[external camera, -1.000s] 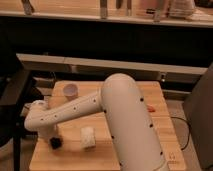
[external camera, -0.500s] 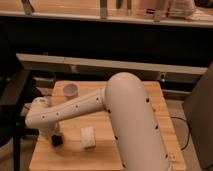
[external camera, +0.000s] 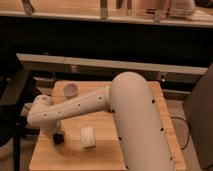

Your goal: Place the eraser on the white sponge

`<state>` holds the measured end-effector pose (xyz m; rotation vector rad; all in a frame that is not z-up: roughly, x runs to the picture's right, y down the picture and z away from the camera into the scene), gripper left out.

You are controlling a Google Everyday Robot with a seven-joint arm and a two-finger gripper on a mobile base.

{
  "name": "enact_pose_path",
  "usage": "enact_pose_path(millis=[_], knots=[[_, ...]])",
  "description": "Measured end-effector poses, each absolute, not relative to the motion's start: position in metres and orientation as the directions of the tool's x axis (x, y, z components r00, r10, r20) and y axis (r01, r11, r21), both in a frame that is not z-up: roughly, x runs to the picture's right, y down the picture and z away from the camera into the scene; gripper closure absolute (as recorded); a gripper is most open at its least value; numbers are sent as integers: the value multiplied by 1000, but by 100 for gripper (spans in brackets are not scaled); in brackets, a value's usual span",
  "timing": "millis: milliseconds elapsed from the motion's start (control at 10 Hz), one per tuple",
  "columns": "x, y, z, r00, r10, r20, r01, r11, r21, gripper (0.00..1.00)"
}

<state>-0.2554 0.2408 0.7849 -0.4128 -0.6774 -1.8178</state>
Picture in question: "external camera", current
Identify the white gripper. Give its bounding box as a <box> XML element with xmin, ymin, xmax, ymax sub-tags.
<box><xmin>41</xmin><ymin>121</ymin><xmax>61</xmax><ymax>136</ymax></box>

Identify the black eraser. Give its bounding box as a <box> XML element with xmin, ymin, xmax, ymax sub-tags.
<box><xmin>53</xmin><ymin>133</ymin><xmax>64</xmax><ymax>145</ymax></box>

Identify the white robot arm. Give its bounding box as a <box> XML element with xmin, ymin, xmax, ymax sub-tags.
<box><xmin>27</xmin><ymin>72</ymin><xmax>175</xmax><ymax>171</ymax></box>

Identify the white sponge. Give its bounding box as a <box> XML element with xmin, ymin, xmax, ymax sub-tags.
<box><xmin>81</xmin><ymin>127</ymin><xmax>96</xmax><ymax>149</ymax></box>

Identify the wooden work table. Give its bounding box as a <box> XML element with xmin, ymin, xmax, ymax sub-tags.
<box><xmin>29</xmin><ymin>81</ymin><xmax>187</xmax><ymax>171</ymax></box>

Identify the black side table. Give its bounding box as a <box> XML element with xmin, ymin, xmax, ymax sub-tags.
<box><xmin>0</xmin><ymin>69</ymin><xmax>41</xmax><ymax>171</ymax></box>

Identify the dark cabinet right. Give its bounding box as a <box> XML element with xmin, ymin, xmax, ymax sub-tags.
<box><xmin>183</xmin><ymin>63</ymin><xmax>213</xmax><ymax>171</ymax></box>

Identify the black cable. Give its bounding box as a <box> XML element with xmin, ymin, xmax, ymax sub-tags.
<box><xmin>170</xmin><ymin>115</ymin><xmax>191</xmax><ymax>152</ymax></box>

